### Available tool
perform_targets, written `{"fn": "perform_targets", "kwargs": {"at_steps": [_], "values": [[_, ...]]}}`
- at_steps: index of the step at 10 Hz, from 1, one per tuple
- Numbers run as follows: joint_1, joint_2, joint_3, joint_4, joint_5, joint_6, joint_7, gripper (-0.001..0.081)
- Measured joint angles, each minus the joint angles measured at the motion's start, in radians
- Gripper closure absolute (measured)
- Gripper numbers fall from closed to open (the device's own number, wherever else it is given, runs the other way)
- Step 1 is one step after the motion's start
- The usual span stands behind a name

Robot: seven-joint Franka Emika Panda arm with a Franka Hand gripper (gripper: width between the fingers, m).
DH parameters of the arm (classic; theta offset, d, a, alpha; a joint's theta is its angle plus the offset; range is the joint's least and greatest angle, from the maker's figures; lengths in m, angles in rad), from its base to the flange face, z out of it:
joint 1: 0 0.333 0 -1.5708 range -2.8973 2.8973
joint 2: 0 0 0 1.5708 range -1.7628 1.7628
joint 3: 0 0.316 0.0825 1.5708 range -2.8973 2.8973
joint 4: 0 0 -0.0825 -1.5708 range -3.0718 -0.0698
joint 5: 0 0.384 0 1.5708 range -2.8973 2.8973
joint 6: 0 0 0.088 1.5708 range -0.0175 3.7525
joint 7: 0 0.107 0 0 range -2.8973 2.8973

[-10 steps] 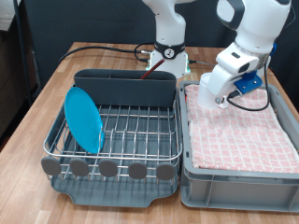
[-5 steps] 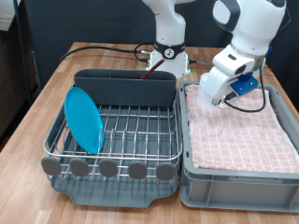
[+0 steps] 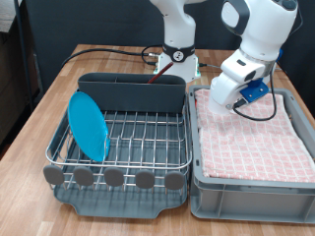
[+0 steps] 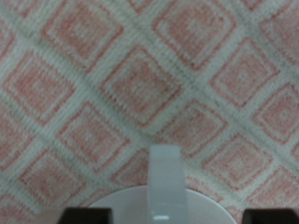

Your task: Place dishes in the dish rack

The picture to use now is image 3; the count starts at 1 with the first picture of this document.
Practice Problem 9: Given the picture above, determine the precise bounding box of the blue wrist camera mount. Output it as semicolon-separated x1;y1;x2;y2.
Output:
239;78;270;103

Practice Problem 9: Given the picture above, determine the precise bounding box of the dark grey cutlery holder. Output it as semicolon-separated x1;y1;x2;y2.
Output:
77;72;187;114

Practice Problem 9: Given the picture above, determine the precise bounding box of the thick black table cable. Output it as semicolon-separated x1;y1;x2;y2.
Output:
60;44;165;68

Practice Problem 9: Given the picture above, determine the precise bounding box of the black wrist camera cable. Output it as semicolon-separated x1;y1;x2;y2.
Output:
231;63;279;122

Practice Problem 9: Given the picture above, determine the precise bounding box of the grey drain tray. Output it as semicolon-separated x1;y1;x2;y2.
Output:
53;107;189;219

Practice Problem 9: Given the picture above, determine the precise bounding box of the black frame post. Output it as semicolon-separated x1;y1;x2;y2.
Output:
13;0;33;109

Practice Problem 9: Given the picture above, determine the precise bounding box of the blue plate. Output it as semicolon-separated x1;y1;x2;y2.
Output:
67;90;111;162

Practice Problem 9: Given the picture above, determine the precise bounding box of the dark background furniture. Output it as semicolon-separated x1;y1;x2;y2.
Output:
0;30;33;148

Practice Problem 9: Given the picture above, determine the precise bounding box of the grey plastic crate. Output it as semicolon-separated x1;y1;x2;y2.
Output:
187;85;315;225

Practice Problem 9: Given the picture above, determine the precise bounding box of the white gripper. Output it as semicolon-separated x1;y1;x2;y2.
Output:
209;72;256;110

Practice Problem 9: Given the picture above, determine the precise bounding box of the pink checkered towel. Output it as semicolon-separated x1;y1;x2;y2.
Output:
194;88;315;184

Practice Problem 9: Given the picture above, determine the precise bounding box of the metal wire dish rack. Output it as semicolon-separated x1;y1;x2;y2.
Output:
42;88;194;192

